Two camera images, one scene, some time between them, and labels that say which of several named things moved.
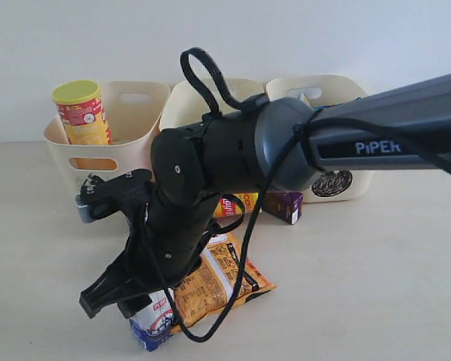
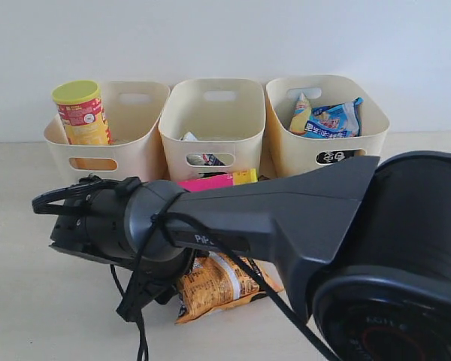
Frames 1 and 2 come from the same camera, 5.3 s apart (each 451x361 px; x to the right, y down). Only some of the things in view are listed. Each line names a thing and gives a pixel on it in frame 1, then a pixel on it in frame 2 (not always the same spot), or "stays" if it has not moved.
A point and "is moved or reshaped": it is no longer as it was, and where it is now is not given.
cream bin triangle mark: [134, 110] stays
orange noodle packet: [209, 292] stays
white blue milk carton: [156, 326] is moved or reshaped
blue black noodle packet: [310, 92] is moved or reshaped
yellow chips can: [82, 113] stays
